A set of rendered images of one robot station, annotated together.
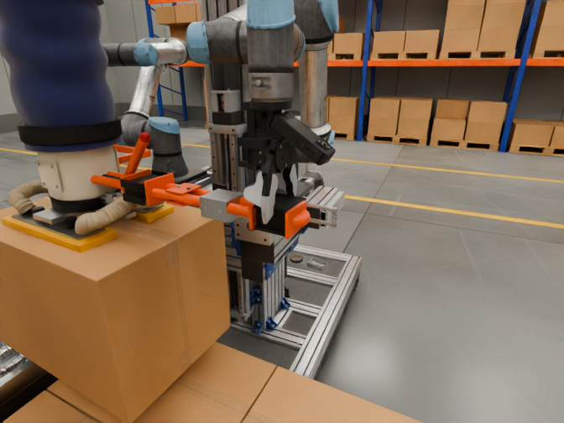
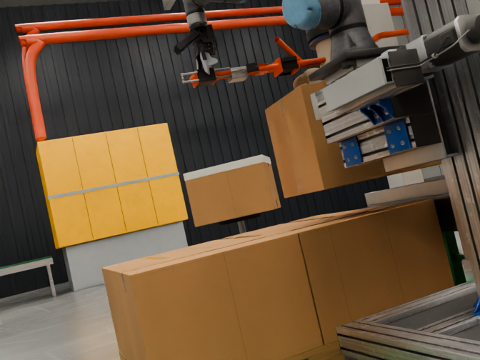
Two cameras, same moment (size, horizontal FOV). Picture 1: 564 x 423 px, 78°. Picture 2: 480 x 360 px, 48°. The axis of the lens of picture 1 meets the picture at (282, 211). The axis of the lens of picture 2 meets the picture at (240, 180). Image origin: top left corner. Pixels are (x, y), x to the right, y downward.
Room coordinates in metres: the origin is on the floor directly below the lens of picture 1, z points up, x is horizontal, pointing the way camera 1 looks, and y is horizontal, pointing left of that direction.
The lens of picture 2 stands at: (2.08, -1.48, 0.66)
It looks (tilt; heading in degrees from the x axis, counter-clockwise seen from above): 3 degrees up; 133
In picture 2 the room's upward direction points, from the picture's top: 13 degrees counter-clockwise
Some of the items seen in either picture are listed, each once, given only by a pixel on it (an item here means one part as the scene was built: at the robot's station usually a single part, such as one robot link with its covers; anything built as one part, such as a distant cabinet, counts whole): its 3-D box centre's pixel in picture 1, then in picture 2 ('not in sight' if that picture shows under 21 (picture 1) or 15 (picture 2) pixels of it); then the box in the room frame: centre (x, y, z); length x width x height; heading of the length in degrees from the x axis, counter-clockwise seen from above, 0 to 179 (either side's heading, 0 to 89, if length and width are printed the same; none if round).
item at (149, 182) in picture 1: (148, 186); (286, 66); (0.78, 0.31, 1.20); 0.10 x 0.08 x 0.06; 151
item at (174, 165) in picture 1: (169, 162); not in sight; (1.45, 0.48, 1.09); 0.15 x 0.15 x 0.10
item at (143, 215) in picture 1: (119, 199); not in sight; (0.98, 0.48, 1.09); 0.34 x 0.10 x 0.05; 61
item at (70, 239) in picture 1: (55, 221); not in sight; (0.82, 0.58, 1.09); 0.34 x 0.10 x 0.05; 61
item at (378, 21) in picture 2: not in sight; (378, 26); (0.51, 1.77, 1.62); 0.20 x 0.05 x 0.30; 64
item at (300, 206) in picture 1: (278, 215); (203, 78); (0.61, 0.01, 1.20); 0.08 x 0.07 x 0.05; 61
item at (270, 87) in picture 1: (270, 87); (196, 21); (0.62, 0.02, 1.42); 0.08 x 0.08 x 0.05
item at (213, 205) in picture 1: (222, 205); (236, 74); (0.68, 0.12, 1.19); 0.07 x 0.07 x 0.04; 61
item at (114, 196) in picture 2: not in sight; (116, 205); (-6.02, 3.88, 1.24); 2.22 x 0.91 x 2.48; 66
